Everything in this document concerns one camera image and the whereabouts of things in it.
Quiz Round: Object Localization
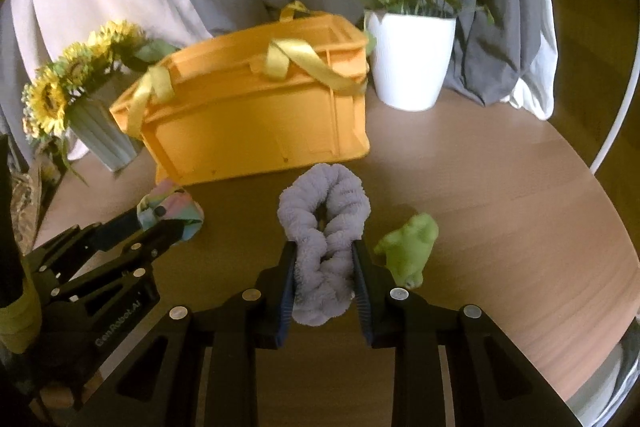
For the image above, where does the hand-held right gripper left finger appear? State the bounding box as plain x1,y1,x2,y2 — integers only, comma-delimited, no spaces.
90,242,298,427

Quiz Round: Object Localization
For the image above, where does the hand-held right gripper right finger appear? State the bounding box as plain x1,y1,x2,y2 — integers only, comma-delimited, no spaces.
350,241,583,427

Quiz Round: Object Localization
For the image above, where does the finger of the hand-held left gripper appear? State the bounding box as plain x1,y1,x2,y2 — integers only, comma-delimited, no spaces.
60,206,168,258
107,221,185,268

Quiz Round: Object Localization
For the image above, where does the pastel patterned scrunchie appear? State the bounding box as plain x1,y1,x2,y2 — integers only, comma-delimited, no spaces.
135,179,205,242

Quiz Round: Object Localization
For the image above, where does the purple fluffy scrunchie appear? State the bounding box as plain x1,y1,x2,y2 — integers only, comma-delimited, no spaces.
277,163,372,327

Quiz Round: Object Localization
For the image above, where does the orange plastic crate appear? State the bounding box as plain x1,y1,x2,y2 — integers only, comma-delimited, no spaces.
109,0,373,186

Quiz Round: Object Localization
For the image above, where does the green frog plush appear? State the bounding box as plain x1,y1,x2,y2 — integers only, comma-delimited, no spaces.
374,213,440,291

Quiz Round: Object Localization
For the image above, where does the brown patterned cloth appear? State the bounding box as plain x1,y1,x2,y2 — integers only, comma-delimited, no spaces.
10,157,63,254

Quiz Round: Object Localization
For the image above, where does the sunflower bouquet in vase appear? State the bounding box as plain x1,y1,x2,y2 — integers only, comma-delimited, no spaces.
21,21,181,186

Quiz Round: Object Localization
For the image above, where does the green plant in white pot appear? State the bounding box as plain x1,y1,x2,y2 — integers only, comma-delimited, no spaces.
362,0,496,112

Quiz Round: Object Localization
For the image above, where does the white curtain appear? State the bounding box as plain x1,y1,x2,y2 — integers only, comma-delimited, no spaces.
507,0,560,122

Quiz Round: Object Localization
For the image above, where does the white curved pipe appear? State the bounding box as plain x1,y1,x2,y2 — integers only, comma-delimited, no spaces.
590,57,640,172

